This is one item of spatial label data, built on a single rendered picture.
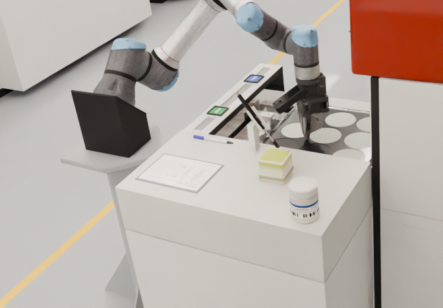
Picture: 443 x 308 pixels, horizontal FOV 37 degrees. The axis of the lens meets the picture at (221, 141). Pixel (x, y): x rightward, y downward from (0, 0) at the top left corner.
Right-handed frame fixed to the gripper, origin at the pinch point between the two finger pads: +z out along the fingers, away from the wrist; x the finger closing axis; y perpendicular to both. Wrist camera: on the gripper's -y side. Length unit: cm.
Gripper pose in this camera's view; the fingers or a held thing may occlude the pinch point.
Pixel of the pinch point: (304, 136)
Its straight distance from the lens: 212.0
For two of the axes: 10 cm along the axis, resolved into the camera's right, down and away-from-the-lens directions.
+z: 1.2, 8.7, 4.8
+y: 9.7, -2.0, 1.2
